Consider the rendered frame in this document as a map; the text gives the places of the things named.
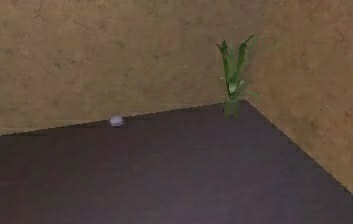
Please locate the green house plant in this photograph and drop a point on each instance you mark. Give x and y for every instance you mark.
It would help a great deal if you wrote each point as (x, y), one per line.
(233, 80)

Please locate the small pale round object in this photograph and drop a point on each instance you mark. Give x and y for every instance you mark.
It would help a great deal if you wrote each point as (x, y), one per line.
(116, 120)

